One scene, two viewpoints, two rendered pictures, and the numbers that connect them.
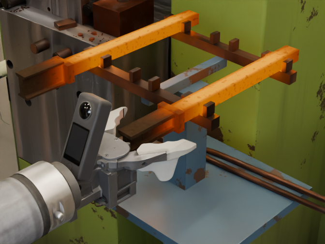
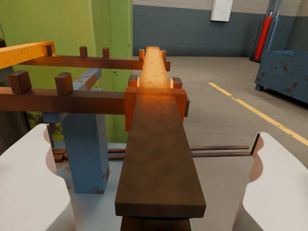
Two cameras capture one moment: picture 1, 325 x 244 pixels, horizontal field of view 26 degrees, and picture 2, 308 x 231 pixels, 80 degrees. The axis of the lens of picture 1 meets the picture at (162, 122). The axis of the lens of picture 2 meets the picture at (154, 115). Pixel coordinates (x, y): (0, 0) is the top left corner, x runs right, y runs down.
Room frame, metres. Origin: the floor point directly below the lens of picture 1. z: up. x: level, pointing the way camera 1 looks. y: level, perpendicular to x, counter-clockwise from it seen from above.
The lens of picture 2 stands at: (0.83, 0.08, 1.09)
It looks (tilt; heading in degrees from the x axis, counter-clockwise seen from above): 27 degrees down; 313
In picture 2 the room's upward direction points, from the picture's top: 3 degrees clockwise
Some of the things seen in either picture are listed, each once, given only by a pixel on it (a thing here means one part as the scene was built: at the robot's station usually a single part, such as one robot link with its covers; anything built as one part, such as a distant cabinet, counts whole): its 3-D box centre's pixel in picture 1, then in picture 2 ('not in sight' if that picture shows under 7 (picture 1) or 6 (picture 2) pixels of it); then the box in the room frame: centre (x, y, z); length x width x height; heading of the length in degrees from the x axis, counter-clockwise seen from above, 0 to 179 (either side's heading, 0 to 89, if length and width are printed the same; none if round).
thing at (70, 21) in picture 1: (65, 24); not in sight; (1.52, 0.23, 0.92); 0.04 x 0.03 x 0.01; 121
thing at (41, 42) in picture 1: (39, 46); not in sight; (1.51, 0.29, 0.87); 0.04 x 0.03 x 0.03; 140
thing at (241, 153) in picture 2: (263, 178); (148, 152); (1.11, -0.20, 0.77); 0.60 x 0.04 x 0.01; 51
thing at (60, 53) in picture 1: (62, 55); not in sight; (1.46, 0.23, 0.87); 0.04 x 0.03 x 0.03; 140
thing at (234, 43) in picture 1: (186, 59); (77, 62); (1.13, -0.04, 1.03); 0.23 x 0.06 x 0.02; 136
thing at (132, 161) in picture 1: (135, 156); not in sight; (0.82, 0.04, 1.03); 0.09 x 0.05 x 0.02; 100
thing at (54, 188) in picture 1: (45, 197); not in sight; (0.75, 0.16, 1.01); 0.10 x 0.05 x 0.09; 45
